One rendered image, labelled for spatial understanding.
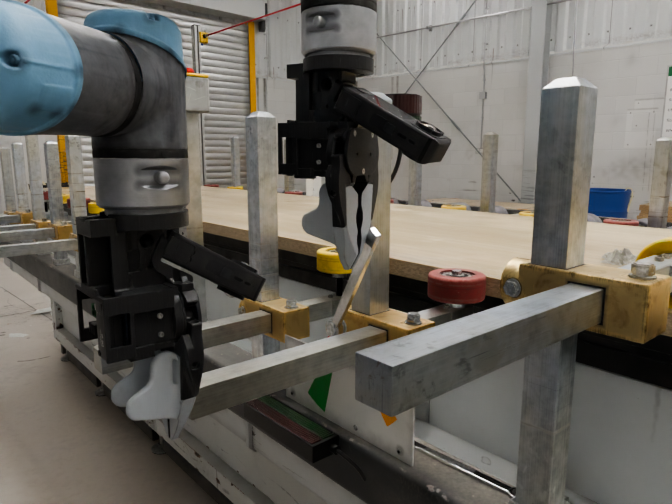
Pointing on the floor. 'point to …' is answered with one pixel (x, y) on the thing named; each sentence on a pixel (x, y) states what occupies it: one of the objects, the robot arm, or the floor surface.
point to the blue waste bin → (610, 202)
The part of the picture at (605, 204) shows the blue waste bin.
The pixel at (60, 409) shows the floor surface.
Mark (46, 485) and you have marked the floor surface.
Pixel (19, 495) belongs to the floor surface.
